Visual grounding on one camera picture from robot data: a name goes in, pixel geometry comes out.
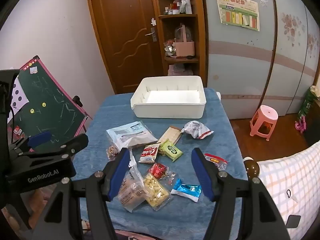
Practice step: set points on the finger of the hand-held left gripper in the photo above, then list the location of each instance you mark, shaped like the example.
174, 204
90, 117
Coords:
75, 143
40, 138

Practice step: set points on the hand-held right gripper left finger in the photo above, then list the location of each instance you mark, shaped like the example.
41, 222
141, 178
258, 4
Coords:
118, 177

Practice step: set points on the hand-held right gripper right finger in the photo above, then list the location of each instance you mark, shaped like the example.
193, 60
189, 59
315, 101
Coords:
203, 177

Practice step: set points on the blue foil packet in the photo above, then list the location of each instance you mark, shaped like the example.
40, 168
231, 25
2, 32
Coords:
186, 189

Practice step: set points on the orange biscuit packet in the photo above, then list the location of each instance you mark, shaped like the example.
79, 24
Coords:
131, 195

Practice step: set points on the clear packet with red label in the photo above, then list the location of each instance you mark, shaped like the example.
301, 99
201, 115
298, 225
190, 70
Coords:
215, 159

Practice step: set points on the small clear nut packet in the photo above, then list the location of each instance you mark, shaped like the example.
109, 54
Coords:
112, 151

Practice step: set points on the red white cookie packet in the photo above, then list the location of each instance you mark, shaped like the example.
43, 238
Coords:
148, 155

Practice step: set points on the clear puffed snack packet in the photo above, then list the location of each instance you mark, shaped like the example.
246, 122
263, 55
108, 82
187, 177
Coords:
156, 192

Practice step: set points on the small red snack packet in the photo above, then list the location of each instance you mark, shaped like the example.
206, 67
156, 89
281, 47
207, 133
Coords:
158, 170

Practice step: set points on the green snack packet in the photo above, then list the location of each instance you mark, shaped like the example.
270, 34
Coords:
171, 151

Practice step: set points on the large white grey packet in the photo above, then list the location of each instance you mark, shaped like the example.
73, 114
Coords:
130, 135

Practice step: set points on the silver red wrapper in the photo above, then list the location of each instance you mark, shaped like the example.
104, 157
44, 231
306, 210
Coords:
196, 130

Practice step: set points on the beige wafer packet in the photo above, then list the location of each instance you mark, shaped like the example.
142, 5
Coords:
170, 136

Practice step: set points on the white plastic bin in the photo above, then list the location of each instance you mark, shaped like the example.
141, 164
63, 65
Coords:
170, 110

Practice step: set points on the pink framed chalkboard easel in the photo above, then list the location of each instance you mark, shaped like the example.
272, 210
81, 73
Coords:
50, 105

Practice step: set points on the white dotted paper sheet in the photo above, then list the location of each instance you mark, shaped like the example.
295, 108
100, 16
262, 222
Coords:
18, 97

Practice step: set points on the blue blanket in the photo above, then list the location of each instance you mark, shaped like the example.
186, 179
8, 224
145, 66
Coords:
220, 135

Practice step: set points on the checked bedding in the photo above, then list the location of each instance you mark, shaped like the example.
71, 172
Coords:
287, 175

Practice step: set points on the pink plastic stool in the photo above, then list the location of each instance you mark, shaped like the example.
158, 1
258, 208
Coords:
265, 115

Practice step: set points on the folded pink cloth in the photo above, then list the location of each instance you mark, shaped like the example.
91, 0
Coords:
178, 70

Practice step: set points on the pink toy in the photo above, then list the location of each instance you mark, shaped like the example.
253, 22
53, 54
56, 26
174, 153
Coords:
301, 125

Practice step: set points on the floral sliding wardrobe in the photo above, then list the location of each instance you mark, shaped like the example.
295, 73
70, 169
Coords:
250, 67

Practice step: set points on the brown wooden door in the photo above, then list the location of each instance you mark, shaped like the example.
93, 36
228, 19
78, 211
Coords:
120, 30

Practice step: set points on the green bag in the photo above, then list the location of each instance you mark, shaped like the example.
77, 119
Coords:
307, 103

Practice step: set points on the pink basket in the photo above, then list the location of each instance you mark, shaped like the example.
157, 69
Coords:
185, 48

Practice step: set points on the pile of foil wrappers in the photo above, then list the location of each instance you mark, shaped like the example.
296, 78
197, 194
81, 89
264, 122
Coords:
170, 48

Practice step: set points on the wooden corner shelf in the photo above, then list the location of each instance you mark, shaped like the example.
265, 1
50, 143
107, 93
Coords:
202, 42

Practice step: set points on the white door latch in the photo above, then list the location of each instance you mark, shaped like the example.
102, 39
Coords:
153, 21

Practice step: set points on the group of bottles and jars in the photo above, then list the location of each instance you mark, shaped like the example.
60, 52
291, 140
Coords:
183, 6

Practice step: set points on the wall poster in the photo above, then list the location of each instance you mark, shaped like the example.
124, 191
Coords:
237, 10

